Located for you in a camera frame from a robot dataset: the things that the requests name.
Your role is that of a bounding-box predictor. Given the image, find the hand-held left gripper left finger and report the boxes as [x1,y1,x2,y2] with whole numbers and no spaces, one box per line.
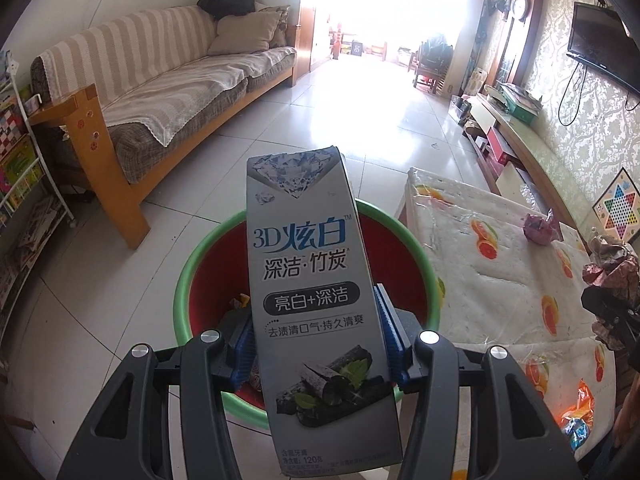
[56,322,256,480]

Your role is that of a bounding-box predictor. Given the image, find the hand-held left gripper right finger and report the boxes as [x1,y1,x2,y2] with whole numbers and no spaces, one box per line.
[372,284,583,480]

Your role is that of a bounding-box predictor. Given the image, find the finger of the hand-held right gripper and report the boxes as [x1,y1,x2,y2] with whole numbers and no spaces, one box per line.
[581,286,640,322]
[607,317,640,353]

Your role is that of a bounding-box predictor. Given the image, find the foil wrapper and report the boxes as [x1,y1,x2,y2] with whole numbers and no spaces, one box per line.
[581,240,640,351]

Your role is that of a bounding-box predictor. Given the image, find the red bin with green rim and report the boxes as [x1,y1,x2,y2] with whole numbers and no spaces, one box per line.
[172,199,440,430]

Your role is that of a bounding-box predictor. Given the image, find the grey toothpaste box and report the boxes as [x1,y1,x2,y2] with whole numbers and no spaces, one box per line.
[246,145,405,466]

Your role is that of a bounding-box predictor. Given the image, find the person's right forearm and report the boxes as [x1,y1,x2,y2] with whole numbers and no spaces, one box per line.
[614,400,640,461]

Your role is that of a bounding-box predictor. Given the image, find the orange snack packet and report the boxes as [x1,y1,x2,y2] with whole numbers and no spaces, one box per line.
[559,379,597,443]

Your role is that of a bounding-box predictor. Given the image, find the colourful star checkers board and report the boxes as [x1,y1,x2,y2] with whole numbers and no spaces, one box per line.
[591,167,640,243]

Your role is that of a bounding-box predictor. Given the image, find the pink crumpled wrapper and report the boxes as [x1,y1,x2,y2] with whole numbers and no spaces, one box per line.
[522,212,563,246]

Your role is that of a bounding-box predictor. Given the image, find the fruit-print tablecloth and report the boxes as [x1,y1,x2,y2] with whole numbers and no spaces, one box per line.
[395,166,618,480]

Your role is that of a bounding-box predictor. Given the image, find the long low television cabinet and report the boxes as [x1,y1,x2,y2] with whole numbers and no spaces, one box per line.
[452,92,601,241]

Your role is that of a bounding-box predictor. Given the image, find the red flat box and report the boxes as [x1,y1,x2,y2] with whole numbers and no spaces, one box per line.
[487,127,521,166]

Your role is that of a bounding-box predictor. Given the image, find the green flat box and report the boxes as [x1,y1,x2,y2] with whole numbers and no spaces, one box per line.
[500,84,543,123]

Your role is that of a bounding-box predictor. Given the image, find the wooden chair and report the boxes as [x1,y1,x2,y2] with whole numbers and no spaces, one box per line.
[407,35,453,96]

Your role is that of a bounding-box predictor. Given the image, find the row of picture books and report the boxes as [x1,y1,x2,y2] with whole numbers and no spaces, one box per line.
[0,95,66,306]

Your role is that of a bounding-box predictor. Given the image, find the plain beige cushion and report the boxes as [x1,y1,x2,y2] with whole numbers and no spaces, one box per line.
[207,10,282,57]

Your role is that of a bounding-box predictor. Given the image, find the striped beige sofa cover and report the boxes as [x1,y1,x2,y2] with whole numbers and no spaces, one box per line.
[31,5,297,148]

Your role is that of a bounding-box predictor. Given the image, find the patterned cushion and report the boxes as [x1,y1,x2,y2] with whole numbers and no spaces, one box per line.
[255,4,292,50]

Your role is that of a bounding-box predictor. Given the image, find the black bag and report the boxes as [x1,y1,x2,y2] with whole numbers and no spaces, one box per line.
[196,0,257,22]

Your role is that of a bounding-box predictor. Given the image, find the black television cable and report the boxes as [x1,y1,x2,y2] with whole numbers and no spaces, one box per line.
[562,65,588,121]

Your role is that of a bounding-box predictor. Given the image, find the wooden frame sofa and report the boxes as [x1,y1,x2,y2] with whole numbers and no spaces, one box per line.
[27,0,298,250]

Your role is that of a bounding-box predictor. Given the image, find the wall-mounted television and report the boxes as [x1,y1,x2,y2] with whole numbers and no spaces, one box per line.
[566,2,640,96]

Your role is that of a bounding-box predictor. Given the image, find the white wire book rack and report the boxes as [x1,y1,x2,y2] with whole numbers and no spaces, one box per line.
[0,50,76,311]

